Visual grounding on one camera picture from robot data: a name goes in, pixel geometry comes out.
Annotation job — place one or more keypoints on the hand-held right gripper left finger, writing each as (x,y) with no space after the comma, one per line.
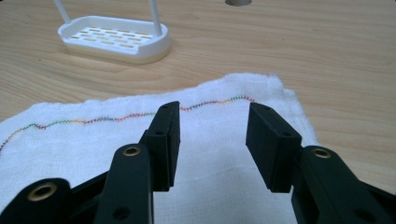
(163,146)

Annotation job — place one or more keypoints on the white slotted drain rack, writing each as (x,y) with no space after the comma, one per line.
(115,37)

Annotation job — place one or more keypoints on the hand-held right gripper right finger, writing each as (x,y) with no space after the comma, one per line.
(271,146)

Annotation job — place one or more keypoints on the white cloth with coloured stitching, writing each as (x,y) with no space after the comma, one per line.
(214,149)

